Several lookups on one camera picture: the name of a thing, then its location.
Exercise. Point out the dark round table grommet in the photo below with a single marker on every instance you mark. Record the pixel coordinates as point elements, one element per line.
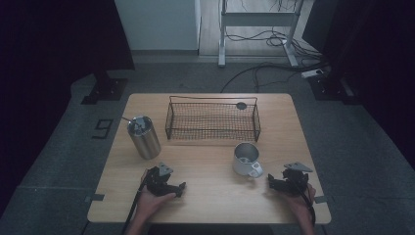
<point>241,105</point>

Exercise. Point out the white power strip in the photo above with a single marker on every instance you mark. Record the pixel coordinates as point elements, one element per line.
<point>312,73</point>

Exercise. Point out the grey tape piece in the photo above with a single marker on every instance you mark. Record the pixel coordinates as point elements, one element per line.
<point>94,197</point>
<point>320,199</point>

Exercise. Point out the person's right hand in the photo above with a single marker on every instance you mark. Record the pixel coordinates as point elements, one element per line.
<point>301,205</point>

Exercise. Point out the black stand base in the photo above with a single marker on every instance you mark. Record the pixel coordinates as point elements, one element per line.
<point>106,90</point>
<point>329,88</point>

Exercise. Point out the steel tumbler with lid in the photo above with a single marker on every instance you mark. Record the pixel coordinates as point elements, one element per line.
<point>145,140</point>

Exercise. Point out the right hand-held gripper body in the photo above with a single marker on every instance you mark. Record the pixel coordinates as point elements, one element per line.
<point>295,182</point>

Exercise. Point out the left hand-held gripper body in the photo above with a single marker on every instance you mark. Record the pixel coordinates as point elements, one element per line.
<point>156,181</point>

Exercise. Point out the white desk frame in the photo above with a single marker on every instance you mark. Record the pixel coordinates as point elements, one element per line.
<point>254,19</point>

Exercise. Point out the white cabinet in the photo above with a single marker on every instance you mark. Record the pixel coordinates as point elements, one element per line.
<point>160,24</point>

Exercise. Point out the person's left hand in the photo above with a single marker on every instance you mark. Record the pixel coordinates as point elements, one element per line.
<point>151,204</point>

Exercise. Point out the dark curtain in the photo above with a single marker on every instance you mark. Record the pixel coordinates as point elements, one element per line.
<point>49,49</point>
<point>375,49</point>

